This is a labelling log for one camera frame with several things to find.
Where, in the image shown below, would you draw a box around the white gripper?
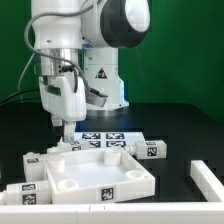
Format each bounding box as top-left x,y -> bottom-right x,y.
39,76 -> 86,143

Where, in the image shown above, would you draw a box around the white square tabletop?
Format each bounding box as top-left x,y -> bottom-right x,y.
45,147 -> 155,204

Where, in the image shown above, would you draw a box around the white marker plate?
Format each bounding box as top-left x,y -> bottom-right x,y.
74,132 -> 145,148

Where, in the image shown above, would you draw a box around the black cables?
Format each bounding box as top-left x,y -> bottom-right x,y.
0,88 -> 41,108

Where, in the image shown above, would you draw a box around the grey braided cable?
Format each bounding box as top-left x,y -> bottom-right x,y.
23,0 -> 109,100

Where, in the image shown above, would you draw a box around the white camera cable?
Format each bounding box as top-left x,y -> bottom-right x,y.
17,53 -> 36,92

